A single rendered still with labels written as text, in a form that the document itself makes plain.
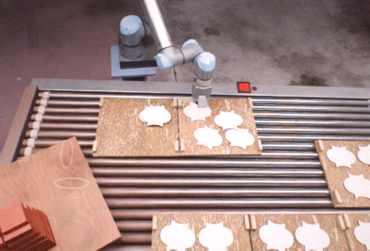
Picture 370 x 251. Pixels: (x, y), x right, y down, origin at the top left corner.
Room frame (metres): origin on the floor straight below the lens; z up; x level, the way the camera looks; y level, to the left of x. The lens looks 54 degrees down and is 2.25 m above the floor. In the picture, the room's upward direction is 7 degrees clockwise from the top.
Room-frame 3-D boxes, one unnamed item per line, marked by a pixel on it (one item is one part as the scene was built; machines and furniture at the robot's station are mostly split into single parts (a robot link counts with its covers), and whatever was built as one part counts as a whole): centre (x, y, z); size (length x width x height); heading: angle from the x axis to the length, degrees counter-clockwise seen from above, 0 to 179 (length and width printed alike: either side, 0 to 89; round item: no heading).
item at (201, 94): (0.94, -0.07, 1.13); 0.12 x 0.09 x 0.16; 11
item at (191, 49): (1.04, 0.00, 1.29); 0.11 x 0.11 x 0.08; 34
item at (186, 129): (0.90, -0.18, 0.93); 0.41 x 0.35 x 0.02; 99
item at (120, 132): (0.83, 0.23, 0.93); 0.41 x 0.35 x 0.02; 98
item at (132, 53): (1.36, 0.37, 0.99); 0.15 x 0.15 x 0.10
